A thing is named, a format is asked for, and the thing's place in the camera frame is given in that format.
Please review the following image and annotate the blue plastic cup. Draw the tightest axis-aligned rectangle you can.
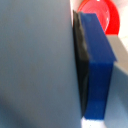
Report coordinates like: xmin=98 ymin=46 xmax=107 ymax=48
xmin=0 ymin=0 xmax=83 ymax=128

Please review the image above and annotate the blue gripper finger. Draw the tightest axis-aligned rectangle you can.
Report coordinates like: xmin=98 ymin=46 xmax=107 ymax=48
xmin=72 ymin=9 xmax=118 ymax=121

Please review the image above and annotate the red plastic bowl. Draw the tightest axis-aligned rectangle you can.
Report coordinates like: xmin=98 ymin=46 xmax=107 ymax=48
xmin=77 ymin=0 xmax=120 ymax=36

